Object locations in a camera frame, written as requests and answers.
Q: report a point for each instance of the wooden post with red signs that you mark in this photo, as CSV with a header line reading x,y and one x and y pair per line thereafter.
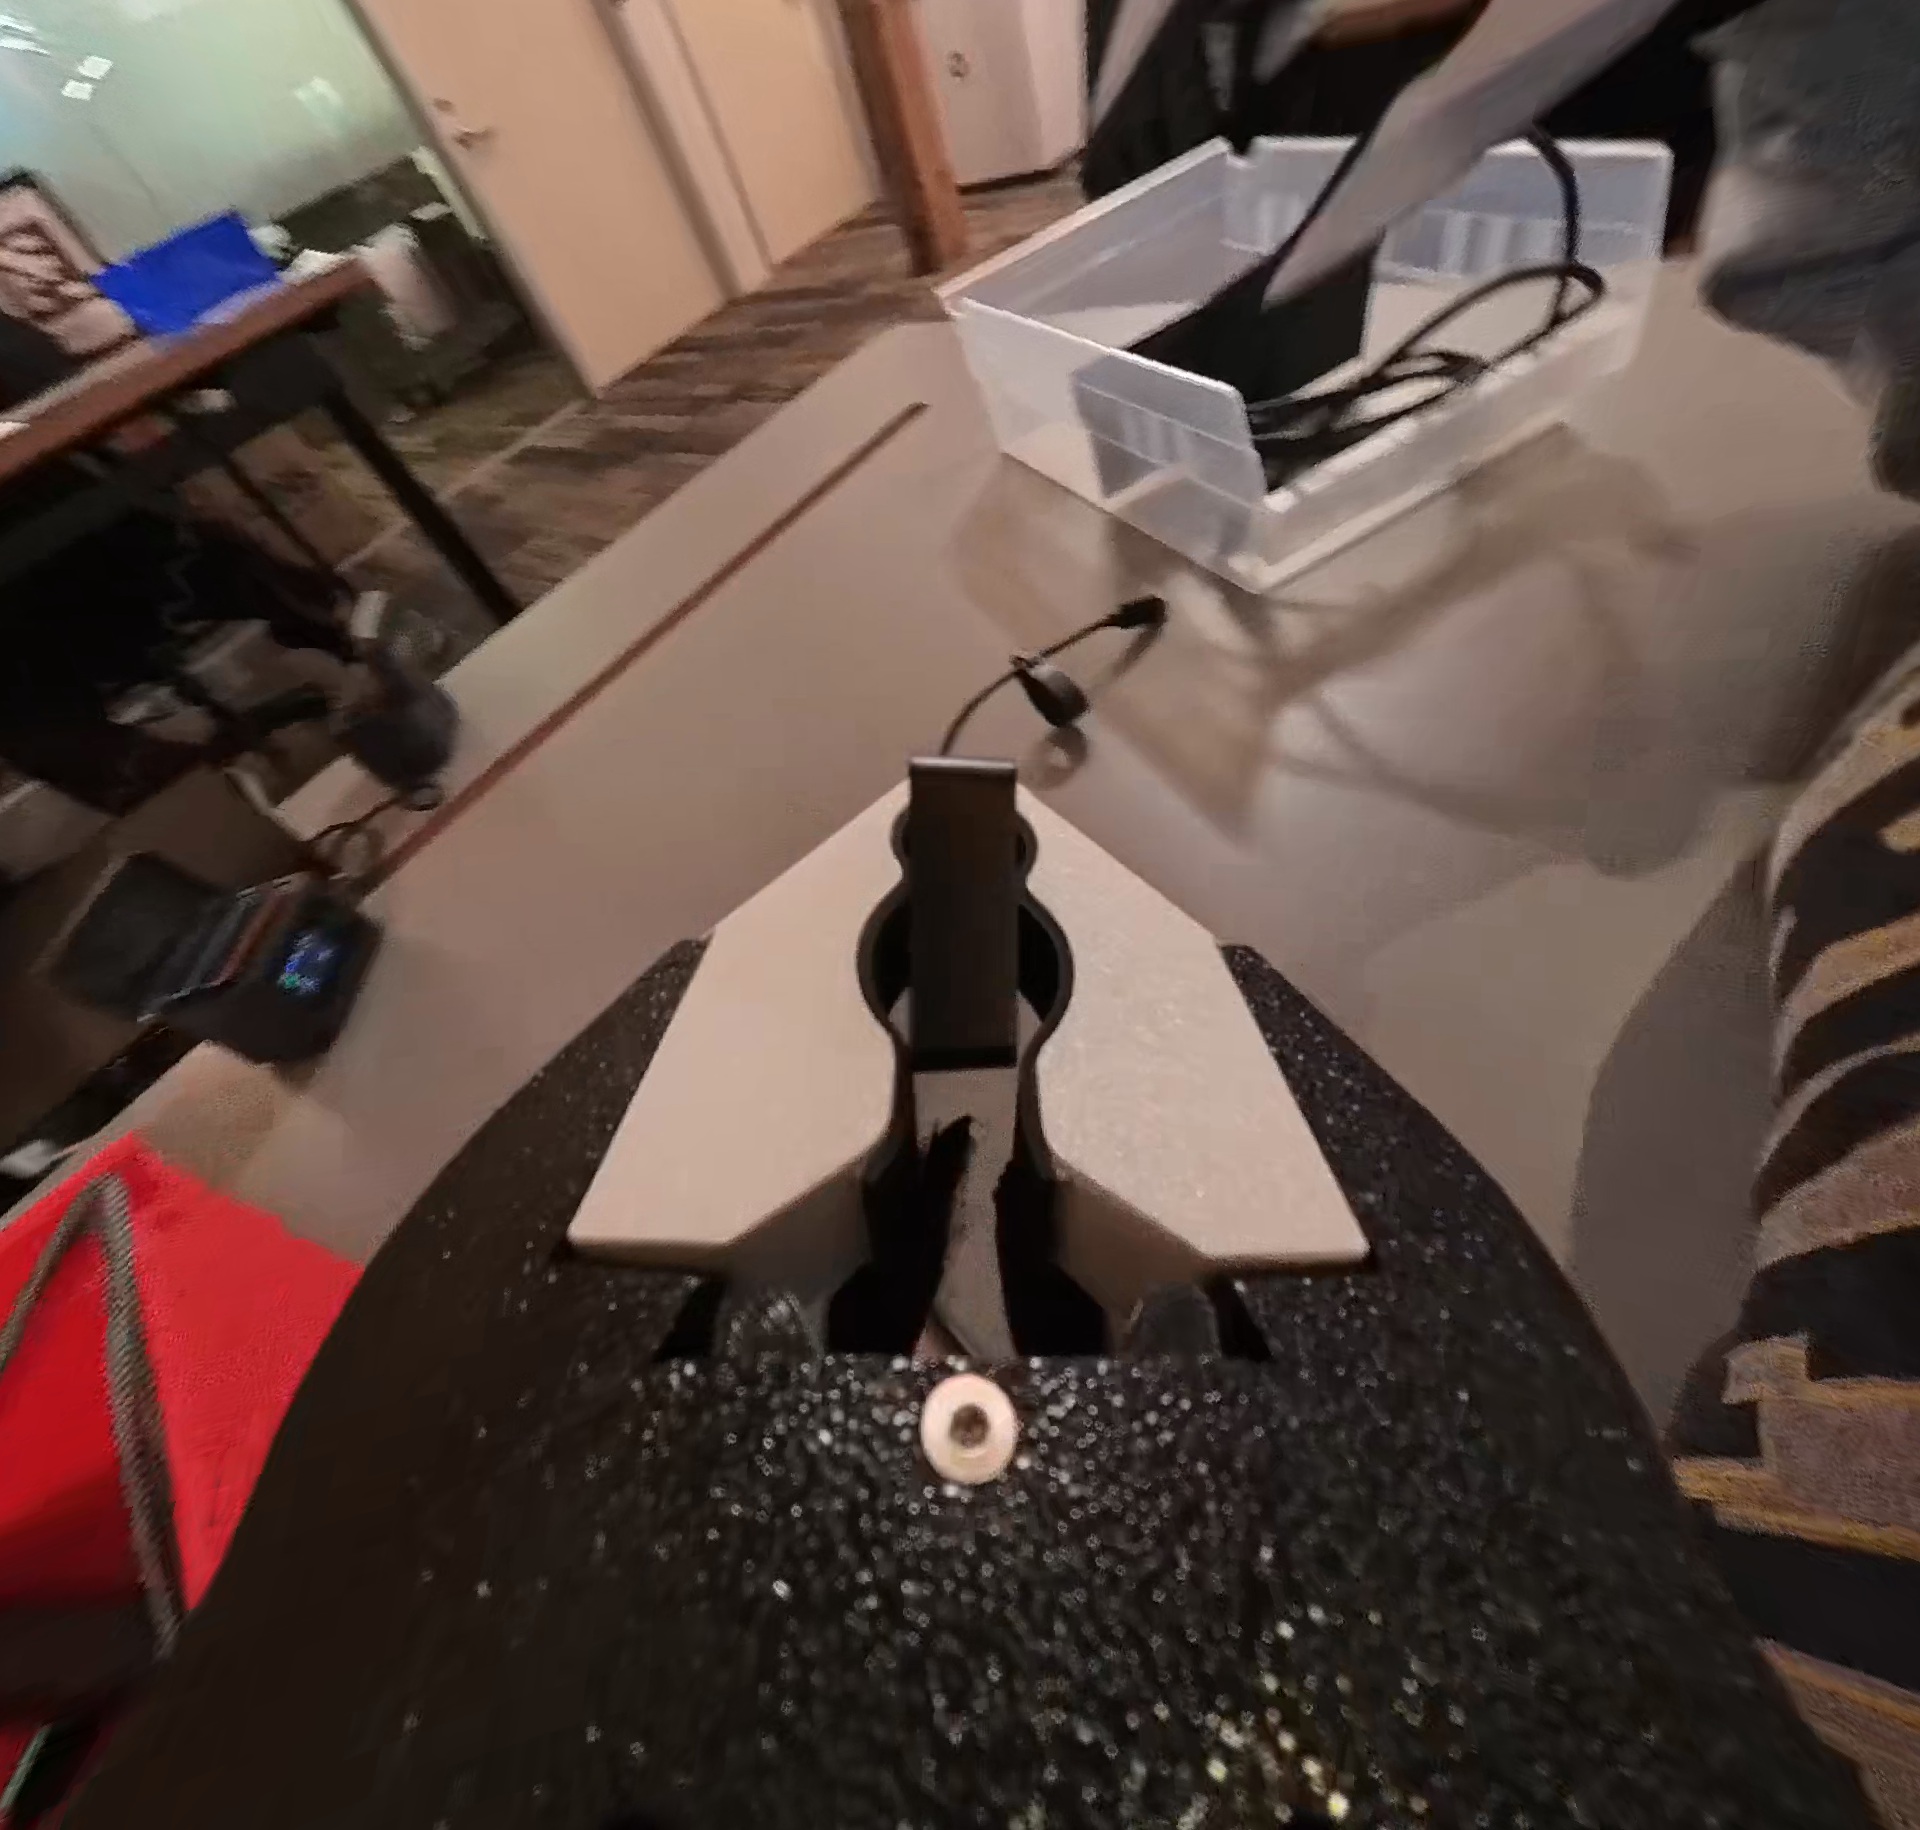
x,y
901,90

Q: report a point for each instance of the wooden top desk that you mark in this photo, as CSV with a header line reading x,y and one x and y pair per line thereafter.
x,y
181,361

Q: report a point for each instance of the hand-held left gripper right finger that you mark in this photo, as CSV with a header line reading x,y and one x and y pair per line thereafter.
x,y
1201,1111

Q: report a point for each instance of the framed marker print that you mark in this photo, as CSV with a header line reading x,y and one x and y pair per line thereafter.
x,y
45,262

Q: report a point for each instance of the white waste cabinet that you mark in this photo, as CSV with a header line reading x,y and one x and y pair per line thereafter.
x,y
1006,76

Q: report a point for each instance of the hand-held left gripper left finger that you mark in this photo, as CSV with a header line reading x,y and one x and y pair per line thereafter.
x,y
750,1111

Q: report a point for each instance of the clear plastic bin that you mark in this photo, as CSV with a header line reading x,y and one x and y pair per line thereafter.
x,y
1051,345

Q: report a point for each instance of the red plastic bin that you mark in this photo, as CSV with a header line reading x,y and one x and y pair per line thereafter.
x,y
225,1335

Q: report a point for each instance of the white door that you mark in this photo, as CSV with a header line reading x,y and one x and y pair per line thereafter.
x,y
750,60
525,135

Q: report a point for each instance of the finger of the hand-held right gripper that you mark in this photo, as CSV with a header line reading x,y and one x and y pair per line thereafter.
x,y
1161,16
1501,90

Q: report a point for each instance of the person's right forearm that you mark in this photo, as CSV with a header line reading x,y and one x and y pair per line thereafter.
x,y
1831,135

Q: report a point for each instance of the black portable power station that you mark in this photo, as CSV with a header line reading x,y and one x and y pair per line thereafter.
x,y
271,975

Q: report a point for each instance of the black USB hub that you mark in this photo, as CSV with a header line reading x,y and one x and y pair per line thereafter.
x,y
961,930
1320,345

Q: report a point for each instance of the small blue plastic bin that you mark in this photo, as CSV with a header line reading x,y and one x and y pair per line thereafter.
x,y
195,277

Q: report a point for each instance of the glass office partition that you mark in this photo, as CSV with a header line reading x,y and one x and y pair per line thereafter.
x,y
181,60

